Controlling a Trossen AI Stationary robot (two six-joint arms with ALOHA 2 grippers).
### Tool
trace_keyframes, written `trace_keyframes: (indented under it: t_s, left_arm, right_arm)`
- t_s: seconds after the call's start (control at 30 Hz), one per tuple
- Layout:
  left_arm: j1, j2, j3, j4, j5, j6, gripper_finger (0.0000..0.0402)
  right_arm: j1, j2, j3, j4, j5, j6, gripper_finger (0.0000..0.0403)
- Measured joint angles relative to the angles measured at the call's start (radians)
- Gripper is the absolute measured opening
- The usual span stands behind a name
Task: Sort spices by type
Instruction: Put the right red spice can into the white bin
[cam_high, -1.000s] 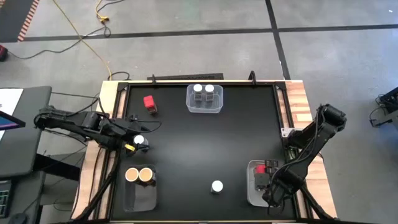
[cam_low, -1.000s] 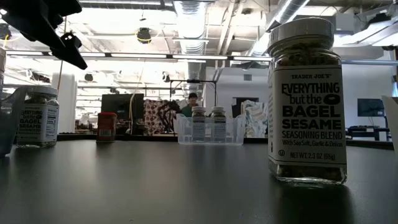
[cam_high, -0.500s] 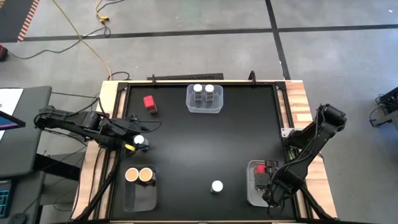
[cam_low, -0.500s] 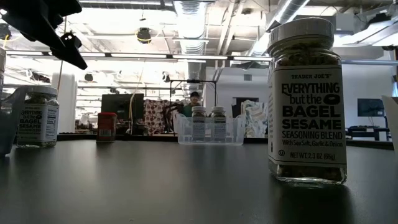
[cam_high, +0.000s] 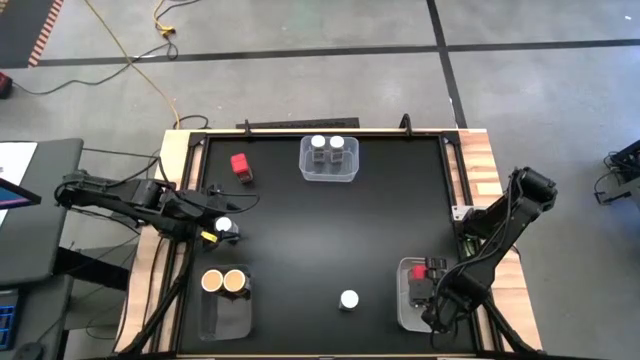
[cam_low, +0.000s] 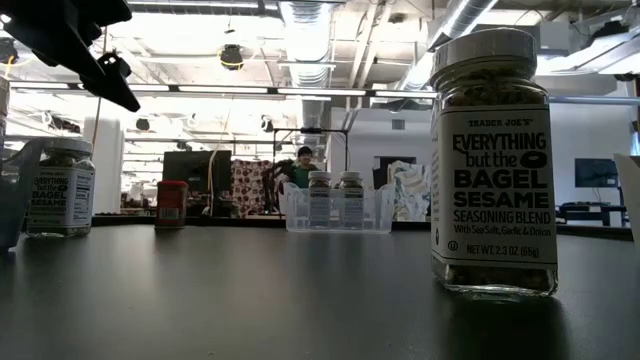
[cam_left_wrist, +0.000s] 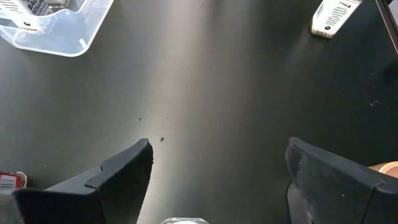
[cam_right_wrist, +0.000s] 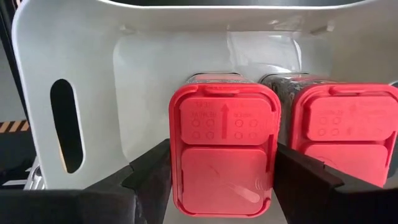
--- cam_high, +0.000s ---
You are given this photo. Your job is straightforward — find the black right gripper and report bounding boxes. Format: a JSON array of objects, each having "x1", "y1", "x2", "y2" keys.
[{"x1": 424, "y1": 257, "x2": 489, "y2": 322}]

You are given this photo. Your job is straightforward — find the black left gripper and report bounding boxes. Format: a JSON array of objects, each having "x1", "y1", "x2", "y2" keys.
[{"x1": 187, "y1": 189, "x2": 242, "y2": 247}]

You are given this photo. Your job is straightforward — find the white-lid bagel seasoning jar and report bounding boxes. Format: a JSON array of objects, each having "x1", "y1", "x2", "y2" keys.
[
  {"x1": 309, "y1": 134, "x2": 328, "y2": 166},
  {"x1": 214, "y1": 215, "x2": 241, "y2": 244},
  {"x1": 328, "y1": 134, "x2": 347, "y2": 166},
  {"x1": 338, "y1": 289, "x2": 360, "y2": 312}
]

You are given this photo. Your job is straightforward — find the brown-lid furikake seasoning jar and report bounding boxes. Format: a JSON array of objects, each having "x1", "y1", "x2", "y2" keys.
[
  {"x1": 200, "y1": 268, "x2": 225, "y2": 296},
  {"x1": 222, "y1": 268, "x2": 251, "y2": 300}
]

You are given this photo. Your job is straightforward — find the frosted white plastic bin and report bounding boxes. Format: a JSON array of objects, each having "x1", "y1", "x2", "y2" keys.
[{"x1": 395, "y1": 256, "x2": 455, "y2": 335}]

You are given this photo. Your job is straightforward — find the clear plastic bin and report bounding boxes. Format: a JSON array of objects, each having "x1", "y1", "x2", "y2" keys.
[
  {"x1": 298, "y1": 135, "x2": 360, "y2": 183},
  {"x1": 198, "y1": 263, "x2": 254, "y2": 342}
]

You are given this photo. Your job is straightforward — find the black power strip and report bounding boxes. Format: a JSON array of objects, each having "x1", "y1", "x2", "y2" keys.
[{"x1": 236, "y1": 116, "x2": 361, "y2": 130}]

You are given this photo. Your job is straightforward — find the black desk base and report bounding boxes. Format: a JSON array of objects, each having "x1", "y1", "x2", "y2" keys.
[{"x1": 52, "y1": 243, "x2": 132, "y2": 292}]

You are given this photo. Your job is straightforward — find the grey desk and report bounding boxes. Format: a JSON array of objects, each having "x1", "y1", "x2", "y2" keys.
[{"x1": 0, "y1": 138, "x2": 85, "y2": 287}]

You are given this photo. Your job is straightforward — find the neighbouring black robot rig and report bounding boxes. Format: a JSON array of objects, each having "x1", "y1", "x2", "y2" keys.
[{"x1": 593, "y1": 138, "x2": 640, "y2": 206}]

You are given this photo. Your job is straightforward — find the tablet screen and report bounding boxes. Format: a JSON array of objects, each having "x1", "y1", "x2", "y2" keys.
[{"x1": 0, "y1": 177, "x2": 43, "y2": 211}]

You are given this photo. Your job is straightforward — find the white paper sheet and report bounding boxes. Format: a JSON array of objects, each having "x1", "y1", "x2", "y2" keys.
[{"x1": 0, "y1": 141, "x2": 39, "y2": 224}]

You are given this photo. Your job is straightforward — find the backlit keyboard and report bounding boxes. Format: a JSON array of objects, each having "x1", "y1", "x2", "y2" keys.
[{"x1": 0, "y1": 287, "x2": 17, "y2": 351}]

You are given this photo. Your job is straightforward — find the dark mat with striped edge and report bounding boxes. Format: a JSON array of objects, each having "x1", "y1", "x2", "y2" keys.
[{"x1": 0, "y1": 0, "x2": 66, "y2": 69}]

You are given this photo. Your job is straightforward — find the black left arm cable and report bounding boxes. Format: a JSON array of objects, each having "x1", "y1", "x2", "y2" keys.
[{"x1": 207, "y1": 184, "x2": 262, "y2": 215}]

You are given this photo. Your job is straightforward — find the black floor cable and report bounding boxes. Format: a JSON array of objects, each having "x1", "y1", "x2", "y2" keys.
[{"x1": 9, "y1": 40, "x2": 180, "y2": 96}]

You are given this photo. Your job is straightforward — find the yellow cable with plug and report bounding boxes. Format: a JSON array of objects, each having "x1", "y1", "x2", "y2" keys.
[{"x1": 151, "y1": 0, "x2": 201, "y2": 37}]

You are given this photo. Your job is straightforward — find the long yellow cable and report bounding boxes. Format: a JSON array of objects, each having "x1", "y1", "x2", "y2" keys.
[{"x1": 82, "y1": 0, "x2": 181, "y2": 125}]

